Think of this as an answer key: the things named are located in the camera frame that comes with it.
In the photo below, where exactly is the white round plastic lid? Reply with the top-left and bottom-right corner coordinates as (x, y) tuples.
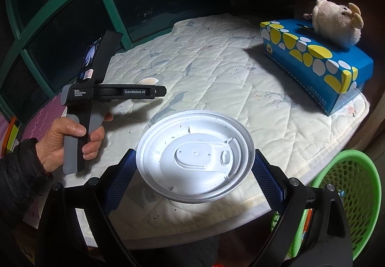
(136, 110), (255, 204)

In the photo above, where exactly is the person left hand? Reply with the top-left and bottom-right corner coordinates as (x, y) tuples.
(35, 117), (105, 173)

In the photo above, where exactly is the pink foam floor mat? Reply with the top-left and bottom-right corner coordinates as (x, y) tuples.
(15, 93), (65, 141)

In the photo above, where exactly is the green plastic mesh basket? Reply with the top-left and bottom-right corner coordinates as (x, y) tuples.
(254, 150), (382, 266)

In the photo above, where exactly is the black jacket left sleeve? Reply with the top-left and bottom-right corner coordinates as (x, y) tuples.
(0, 138), (51, 226)

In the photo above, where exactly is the blue yellow tissue box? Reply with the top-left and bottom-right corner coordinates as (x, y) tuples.
(260, 19), (373, 115)

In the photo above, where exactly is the white quilted mattress pad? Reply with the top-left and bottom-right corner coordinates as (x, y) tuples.
(59, 13), (371, 249)

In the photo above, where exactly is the beige plush toy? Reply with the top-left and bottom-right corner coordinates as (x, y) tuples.
(303, 0), (364, 49)

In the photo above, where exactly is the green window frame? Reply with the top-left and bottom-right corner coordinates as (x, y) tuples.
(0, 0), (181, 123)

